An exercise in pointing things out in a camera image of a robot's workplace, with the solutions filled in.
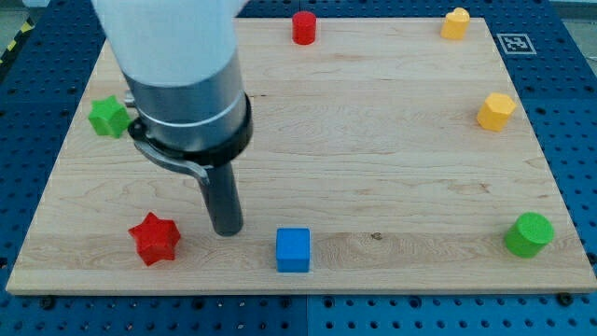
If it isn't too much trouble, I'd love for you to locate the red cylinder block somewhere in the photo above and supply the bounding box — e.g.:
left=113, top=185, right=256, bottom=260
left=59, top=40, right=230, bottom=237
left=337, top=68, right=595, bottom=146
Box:
left=292, top=11, right=317, bottom=45

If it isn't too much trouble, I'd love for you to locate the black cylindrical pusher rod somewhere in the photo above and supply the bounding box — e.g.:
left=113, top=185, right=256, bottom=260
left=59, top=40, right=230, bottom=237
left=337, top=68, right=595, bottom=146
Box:
left=200, top=163, right=243, bottom=236

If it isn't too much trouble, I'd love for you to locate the green star block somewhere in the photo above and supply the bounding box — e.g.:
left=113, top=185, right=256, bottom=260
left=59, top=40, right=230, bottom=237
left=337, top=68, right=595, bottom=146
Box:
left=88, top=95, right=132, bottom=138

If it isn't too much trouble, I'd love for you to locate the wooden board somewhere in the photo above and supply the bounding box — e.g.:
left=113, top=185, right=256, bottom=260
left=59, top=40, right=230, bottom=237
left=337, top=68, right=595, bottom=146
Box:
left=7, top=19, right=596, bottom=296

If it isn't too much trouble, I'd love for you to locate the green cylinder block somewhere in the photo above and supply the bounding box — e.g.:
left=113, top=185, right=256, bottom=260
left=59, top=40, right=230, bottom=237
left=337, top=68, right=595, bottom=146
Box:
left=504, top=212, right=555, bottom=259

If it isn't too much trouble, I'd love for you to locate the white fiducial marker tag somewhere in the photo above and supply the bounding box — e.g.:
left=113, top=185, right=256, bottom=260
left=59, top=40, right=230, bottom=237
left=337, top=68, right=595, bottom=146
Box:
left=496, top=33, right=536, bottom=55

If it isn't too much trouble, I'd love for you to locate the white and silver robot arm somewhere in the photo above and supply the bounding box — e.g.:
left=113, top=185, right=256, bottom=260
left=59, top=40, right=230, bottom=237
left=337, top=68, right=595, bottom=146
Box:
left=91, top=0, right=253, bottom=236

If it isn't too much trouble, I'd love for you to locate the yellow hexagon block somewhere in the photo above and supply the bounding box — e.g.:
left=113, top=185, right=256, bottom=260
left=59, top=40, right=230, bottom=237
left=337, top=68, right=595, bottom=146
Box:
left=477, top=92, right=517, bottom=132

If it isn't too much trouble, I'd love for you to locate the blue cube block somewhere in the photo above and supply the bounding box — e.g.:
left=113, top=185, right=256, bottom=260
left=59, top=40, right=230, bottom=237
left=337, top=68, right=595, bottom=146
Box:
left=275, top=228, right=311, bottom=273

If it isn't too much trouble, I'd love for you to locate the yellow heart block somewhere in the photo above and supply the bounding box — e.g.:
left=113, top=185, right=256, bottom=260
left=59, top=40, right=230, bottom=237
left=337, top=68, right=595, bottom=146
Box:
left=440, top=7, right=470, bottom=40

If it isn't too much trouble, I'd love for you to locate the red star block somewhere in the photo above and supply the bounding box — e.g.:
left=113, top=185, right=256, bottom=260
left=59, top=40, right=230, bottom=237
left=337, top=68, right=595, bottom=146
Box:
left=128, top=212, right=181, bottom=266

